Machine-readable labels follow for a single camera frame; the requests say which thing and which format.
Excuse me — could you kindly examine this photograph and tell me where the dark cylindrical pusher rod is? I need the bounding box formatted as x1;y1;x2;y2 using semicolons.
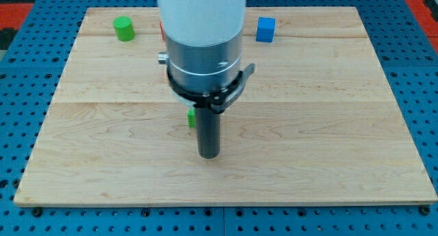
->
194;107;220;159

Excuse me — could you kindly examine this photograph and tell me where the black clamp with lever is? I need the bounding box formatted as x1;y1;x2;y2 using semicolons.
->
166;63;255;114

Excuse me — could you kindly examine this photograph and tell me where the green star block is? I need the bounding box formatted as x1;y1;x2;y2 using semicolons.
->
187;108;196;128

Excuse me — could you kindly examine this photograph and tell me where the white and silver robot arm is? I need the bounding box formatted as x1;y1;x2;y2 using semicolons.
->
157;0;255;159

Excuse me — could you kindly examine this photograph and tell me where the blue cube block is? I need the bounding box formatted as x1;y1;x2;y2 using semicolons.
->
256;17;276;42

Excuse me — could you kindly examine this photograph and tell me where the red block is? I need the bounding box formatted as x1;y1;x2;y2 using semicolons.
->
159;21;166;42

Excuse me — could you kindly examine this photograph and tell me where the wooden board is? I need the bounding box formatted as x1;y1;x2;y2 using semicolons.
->
13;6;438;208

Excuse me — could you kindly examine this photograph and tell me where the green cylinder block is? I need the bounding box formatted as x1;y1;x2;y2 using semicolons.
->
113;16;136;42

